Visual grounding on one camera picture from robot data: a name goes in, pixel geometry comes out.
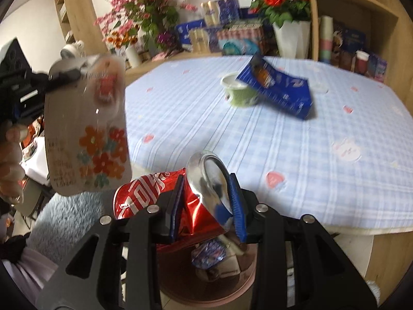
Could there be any pink striped box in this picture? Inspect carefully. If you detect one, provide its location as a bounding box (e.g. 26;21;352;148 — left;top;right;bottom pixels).
216;25;266;56

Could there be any blue gift box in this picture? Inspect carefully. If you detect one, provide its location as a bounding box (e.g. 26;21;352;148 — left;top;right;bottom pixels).
176;20;208;53

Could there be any green paper cup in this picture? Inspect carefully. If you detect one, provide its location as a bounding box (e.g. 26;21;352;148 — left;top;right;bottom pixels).
221;72;259;108

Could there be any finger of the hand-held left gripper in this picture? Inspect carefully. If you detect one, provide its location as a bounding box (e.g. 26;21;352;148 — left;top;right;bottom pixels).
31;67;82;88

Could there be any person's left hand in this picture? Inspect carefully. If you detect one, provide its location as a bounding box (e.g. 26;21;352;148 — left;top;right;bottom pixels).
0;119;29;206

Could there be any red rose bouquet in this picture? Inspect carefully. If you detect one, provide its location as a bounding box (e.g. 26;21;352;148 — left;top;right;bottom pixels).
246;0;312;28

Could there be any blue carton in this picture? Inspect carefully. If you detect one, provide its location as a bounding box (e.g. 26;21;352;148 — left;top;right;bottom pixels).
236;51;314;121

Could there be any pink blossom bouquet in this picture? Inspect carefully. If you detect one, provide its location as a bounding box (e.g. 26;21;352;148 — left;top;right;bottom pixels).
93;0;198;50

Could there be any wooden sideboard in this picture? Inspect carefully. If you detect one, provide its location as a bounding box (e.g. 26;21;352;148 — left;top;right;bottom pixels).
123;49;223;86

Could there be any blue box with bottle picture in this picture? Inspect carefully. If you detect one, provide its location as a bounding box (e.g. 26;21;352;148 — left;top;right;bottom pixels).
200;0;241;27

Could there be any small blue printed box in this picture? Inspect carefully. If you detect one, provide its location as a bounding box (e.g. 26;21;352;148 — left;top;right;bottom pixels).
367;53;388;83

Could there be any person's pale pink clothing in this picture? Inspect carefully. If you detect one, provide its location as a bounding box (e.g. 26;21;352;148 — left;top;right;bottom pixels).
0;236;59;301

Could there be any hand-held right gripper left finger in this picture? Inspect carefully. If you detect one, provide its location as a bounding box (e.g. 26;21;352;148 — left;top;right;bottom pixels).
35;172;188;310

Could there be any dark blue box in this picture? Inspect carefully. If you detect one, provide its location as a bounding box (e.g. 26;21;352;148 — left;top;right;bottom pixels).
333;28;367;54

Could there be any red paper cup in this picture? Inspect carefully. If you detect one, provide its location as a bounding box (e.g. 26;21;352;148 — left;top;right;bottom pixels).
354;50;369;74

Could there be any purple flower bunch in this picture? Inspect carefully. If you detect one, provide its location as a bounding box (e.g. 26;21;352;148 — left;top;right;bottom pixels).
156;30;177;51

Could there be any clear flower-printed packet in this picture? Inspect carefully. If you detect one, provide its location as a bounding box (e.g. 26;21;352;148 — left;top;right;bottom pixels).
43;54;133;197

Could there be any white desk fan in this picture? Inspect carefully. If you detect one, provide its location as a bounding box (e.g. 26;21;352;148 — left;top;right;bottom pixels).
60;40;86;60

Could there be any crushed red soda can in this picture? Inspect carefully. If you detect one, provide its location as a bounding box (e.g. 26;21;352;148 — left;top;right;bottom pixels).
113;150;241;256

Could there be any blue foil bag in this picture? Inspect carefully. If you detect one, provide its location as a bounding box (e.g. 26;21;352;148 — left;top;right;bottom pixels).
190;240;227;270

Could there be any blue plaid tablecloth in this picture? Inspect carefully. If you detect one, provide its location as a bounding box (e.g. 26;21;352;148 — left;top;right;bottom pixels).
124;54;413;237

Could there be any stack of pastel cups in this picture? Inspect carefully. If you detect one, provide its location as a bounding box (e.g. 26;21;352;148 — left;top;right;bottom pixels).
318;16;335;65

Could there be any orange flower bunch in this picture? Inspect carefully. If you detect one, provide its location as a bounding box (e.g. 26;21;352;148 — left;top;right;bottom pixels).
105;32;130;48

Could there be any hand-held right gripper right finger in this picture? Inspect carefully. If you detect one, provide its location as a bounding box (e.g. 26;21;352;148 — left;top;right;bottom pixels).
227;172;378;310

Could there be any grey fluffy rug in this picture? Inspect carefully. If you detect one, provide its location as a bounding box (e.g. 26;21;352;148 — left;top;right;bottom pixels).
31;190;130;266

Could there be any white square vase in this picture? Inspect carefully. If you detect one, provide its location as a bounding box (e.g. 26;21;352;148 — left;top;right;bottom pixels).
272;21;312;60

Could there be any small white vase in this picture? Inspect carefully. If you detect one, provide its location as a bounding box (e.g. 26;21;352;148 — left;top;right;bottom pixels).
125;45;141;69

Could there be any dark red trash bin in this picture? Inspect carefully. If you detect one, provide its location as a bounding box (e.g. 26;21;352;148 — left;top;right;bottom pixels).
156;238;259;305

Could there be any wooden shelf unit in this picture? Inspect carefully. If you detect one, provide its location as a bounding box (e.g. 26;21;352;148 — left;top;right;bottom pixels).
301;0;413;110

